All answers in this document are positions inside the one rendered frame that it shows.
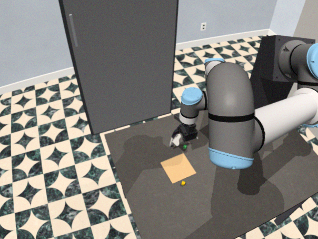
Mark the peach flat mat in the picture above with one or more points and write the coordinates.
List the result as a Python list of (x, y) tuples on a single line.
[(178, 168)]

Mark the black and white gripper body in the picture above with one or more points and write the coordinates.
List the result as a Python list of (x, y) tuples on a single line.
[(184, 130)]

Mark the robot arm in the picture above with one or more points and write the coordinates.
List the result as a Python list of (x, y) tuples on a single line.
[(236, 130)]

